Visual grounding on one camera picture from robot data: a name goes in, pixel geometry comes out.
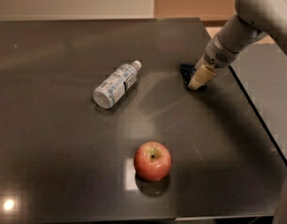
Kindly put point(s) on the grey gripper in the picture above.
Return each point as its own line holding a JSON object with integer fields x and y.
{"x": 215, "y": 55}

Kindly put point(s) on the blue rxbar blueberry wrapper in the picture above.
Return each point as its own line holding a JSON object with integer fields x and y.
{"x": 187, "y": 72}

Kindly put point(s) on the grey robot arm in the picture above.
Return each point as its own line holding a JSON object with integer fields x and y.
{"x": 254, "y": 20}

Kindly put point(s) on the red apple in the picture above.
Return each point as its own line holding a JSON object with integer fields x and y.
{"x": 152, "y": 161}

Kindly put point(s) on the grey side table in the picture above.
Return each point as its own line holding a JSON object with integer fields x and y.
{"x": 262, "y": 71}

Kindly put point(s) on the clear plastic water bottle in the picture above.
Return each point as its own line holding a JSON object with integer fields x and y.
{"x": 116, "y": 85}

